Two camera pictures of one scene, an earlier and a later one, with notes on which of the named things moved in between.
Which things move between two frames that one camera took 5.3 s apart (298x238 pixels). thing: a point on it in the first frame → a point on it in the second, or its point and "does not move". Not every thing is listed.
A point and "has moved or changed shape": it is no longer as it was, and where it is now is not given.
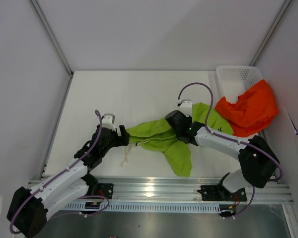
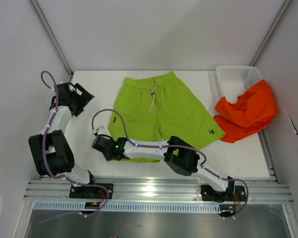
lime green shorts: x=159 y=133 has moved or changed shape
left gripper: x=122 y=140 → x=84 y=98
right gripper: x=189 y=119 → x=108 y=157
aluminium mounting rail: x=185 y=191 does not move
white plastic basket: x=234 y=80 does not move
